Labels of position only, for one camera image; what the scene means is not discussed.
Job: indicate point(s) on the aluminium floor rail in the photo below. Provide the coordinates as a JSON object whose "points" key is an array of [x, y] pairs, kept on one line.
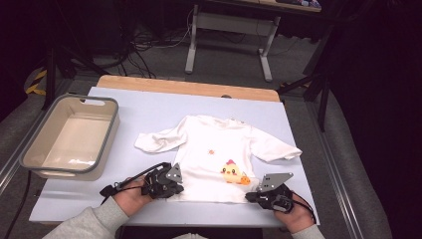
{"points": [[13, 159], [335, 172]]}

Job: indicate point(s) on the person's right hand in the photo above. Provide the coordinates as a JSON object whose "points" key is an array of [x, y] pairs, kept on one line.
{"points": [[298, 217]]}

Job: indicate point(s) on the white-legged desk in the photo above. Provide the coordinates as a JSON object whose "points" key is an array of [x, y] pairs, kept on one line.
{"points": [[232, 25]]}

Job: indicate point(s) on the yellow black floor tape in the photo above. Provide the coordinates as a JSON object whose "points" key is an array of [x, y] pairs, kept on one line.
{"points": [[35, 84]]}

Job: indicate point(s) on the person's left hand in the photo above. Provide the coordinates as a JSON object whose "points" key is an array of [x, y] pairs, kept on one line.
{"points": [[131, 199]]}

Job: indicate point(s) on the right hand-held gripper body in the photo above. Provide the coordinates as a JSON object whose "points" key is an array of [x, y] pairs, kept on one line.
{"points": [[277, 199]]}

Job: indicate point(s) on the beige plastic basin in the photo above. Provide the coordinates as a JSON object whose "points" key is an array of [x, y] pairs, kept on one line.
{"points": [[76, 139]]}

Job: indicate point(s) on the white table cover sheet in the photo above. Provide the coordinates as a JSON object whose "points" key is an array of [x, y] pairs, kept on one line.
{"points": [[149, 106]]}

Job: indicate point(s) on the colourful item on desk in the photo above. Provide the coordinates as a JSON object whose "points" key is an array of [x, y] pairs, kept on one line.
{"points": [[303, 3]]}

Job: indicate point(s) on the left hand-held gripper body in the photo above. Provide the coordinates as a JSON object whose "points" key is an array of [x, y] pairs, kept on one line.
{"points": [[159, 184]]}

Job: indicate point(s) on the white child's shirt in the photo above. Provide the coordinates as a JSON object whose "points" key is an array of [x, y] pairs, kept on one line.
{"points": [[212, 142]]}

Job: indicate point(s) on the black tripod stand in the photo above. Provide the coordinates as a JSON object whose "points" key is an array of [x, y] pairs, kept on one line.
{"points": [[51, 79], [323, 89]]}

